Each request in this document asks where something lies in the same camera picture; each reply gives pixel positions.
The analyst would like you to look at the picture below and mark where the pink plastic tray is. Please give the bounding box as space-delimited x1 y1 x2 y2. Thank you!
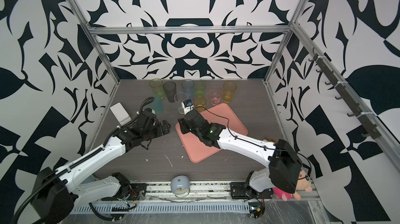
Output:
174 102 249 164

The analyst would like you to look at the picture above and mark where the clear tall glass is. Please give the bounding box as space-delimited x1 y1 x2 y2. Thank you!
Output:
174 92 188 114

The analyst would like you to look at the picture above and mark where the light green tall glass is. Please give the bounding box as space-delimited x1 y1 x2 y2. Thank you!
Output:
149 78 165 99

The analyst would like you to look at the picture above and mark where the smoky grey tall glass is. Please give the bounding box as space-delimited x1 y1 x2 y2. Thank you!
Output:
163 81 177 103

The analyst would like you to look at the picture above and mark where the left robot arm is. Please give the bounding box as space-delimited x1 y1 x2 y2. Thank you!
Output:
31 108 171 224

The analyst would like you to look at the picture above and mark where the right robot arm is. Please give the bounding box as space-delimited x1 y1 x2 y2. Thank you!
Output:
178 110 303 193

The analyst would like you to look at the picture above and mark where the teal frosted glass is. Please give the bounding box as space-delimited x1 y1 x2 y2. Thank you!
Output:
149 95 163 115

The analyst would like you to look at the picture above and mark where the yellow short glass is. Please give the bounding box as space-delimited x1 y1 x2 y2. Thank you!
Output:
193 96 207 112

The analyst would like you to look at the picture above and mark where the pink short glass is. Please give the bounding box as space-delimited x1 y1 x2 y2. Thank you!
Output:
209 88 223 106

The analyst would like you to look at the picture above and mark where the green short glass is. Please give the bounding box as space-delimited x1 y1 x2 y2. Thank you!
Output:
194 80 206 97

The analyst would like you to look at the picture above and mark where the orange tall glass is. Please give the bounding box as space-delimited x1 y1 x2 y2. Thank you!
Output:
222 81 237 104

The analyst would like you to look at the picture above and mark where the blue tall glass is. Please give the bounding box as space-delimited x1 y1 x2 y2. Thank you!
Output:
181 79 195 100

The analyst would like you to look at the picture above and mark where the white round timer device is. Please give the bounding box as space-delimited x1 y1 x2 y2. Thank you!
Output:
170 175 190 198

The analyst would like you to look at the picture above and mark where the brown white flower toy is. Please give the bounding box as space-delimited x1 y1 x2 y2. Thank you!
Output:
263 138 277 143

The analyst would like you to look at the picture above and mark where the pink plush pig toy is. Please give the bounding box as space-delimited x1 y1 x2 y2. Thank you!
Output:
272 169 313 201

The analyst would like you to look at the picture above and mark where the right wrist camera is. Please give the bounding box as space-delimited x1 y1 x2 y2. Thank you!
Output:
182 99 194 114

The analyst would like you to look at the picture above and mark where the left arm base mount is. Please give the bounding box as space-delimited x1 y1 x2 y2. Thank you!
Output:
102 172 148 201

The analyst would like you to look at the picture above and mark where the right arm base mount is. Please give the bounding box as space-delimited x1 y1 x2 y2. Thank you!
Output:
230 171 274 200

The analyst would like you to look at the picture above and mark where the white slotted cable duct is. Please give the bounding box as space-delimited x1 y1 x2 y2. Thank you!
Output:
70 201 251 215

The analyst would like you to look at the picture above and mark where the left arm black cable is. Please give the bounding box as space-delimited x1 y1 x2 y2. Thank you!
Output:
89 201 138 221

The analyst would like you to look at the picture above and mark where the black wall hook rail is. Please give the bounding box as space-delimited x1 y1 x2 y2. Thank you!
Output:
309 47 382 140

